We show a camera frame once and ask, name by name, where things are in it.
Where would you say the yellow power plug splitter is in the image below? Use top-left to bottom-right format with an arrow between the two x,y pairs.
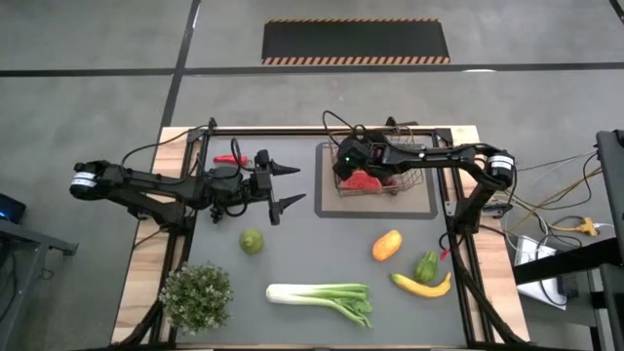
577,216 -> 600,238

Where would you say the white box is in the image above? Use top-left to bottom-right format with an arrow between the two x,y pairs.
514,235 -> 569,311

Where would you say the metal wire basket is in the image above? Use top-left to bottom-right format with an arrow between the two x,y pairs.
330,127 -> 425,198

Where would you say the green potted plant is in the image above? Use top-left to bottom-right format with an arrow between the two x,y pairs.
158,262 -> 235,335

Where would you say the watermelon slice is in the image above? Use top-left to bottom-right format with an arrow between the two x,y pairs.
339,170 -> 384,191

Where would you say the black device with blue light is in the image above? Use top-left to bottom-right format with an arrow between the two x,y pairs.
0,192 -> 27,224

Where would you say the yellow banana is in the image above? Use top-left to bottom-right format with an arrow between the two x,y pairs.
390,271 -> 453,299

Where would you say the orange mango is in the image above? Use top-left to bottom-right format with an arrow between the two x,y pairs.
370,229 -> 405,262

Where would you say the black side bracket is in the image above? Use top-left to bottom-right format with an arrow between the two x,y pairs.
480,202 -> 511,218

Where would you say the green bell pepper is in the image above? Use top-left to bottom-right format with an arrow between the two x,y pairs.
414,250 -> 440,285

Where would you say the yellow cord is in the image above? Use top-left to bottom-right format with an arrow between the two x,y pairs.
509,168 -> 605,233

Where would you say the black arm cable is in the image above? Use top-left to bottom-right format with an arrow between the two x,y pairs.
120,125 -> 209,167

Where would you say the green pear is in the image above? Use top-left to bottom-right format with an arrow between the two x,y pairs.
238,227 -> 265,255

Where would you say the grey cable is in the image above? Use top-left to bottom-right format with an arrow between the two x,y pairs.
516,150 -> 599,176

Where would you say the grey table mat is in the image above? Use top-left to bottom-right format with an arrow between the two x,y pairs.
175,135 -> 468,347

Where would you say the grey desk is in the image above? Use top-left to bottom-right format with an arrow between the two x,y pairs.
0,218 -> 79,351

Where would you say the black hazard-striped floor mat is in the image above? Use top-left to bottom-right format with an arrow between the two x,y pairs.
261,18 -> 451,66

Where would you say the black metal stand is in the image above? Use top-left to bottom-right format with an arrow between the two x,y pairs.
511,129 -> 624,351

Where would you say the black aluminium table frame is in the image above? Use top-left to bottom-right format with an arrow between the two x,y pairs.
111,115 -> 532,351

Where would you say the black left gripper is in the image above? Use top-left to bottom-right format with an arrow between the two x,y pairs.
248,149 -> 307,226

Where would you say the brown placemat with black border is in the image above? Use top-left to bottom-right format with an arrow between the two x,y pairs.
314,140 -> 439,220

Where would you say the green and white leek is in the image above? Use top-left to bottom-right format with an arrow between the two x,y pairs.
265,283 -> 374,329

